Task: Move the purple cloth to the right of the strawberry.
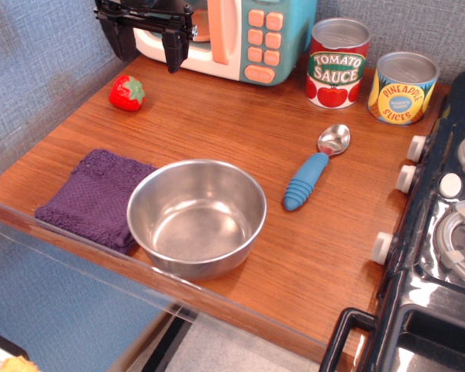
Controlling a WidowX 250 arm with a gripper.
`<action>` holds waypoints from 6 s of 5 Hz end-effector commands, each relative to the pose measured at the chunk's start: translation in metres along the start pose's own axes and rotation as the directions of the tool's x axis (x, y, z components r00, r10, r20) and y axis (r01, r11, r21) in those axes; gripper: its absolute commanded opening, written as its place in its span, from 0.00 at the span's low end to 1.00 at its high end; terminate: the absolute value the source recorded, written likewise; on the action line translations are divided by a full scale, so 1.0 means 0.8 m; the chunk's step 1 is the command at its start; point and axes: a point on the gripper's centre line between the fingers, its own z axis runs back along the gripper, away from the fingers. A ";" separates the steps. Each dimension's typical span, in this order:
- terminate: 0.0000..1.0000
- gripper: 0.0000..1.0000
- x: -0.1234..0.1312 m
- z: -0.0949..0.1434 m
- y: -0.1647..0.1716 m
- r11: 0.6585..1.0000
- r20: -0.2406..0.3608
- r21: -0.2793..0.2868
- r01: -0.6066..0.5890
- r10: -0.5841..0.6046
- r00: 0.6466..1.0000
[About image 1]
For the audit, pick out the black toy stove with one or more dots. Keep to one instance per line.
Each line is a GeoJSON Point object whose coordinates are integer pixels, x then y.
{"type": "Point", "coordinates": [419, 324]}

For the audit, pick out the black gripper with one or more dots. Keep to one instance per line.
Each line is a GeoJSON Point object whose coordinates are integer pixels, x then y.
{"type": "Point", "coordinates": [173, 19]}

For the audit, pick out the tomato sauce can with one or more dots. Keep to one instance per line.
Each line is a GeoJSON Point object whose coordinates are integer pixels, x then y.
{"type": "Point", "coordinates": [336, 61]}

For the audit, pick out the red toy strawberry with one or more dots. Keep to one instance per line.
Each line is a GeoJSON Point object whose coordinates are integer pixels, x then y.
{"type": "Point", "coordinates": [127, 93]}

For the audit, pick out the stainless steel pot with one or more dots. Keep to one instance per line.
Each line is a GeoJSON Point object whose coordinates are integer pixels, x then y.
{"type": "Point", "coordinates": [197, 219]}

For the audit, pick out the pineapple slices can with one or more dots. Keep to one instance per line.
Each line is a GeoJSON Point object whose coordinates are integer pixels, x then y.
{"type": "Point", "coordinates": [402, 87]}

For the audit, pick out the teal toy microwave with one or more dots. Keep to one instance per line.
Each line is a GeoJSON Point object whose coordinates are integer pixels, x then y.
{"type": "Point", "coordinates": [256, 42]}

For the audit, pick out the blue handled metal spoon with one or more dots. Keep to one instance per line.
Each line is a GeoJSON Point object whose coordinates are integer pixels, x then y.
{"type": "Point", "coordinates": [333, 141]}

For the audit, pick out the clear acrylic barrier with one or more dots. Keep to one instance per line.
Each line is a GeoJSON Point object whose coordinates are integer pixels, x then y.
{"type": "Point", "coordinates": [115, 269]}

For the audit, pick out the purple cloth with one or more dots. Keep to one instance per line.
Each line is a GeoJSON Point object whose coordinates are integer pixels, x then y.
{"type": "Point", "coordinates": [93, 202]}

